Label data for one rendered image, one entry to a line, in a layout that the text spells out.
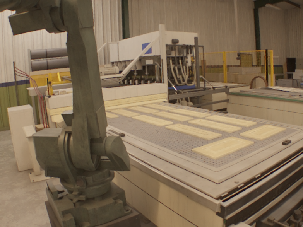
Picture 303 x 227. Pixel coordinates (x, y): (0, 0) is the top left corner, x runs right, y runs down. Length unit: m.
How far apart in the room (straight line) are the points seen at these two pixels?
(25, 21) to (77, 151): 0.82
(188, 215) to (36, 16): 1.53
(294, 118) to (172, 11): 6.94
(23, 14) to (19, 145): 3.16
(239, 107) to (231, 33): 7.27
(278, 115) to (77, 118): 4.88
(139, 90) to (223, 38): 8.66
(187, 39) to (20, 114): 4.34
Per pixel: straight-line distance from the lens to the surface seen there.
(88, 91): 1.42
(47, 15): 1.41
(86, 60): 1.38
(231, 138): 2.29
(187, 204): 1.69
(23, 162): 4.48
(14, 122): 4.31
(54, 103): 3.97
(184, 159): 1.86
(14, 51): 8.18
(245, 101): 6.26
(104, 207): 1.78
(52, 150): 1.67
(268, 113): 5.93
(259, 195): 1.68
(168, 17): 10.46
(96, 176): 1.80
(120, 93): 4.33
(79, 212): 1.81
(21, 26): 1.52
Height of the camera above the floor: 1.55
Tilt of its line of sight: 11 degrees down
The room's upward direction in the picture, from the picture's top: 3 degrees counter-clockwise
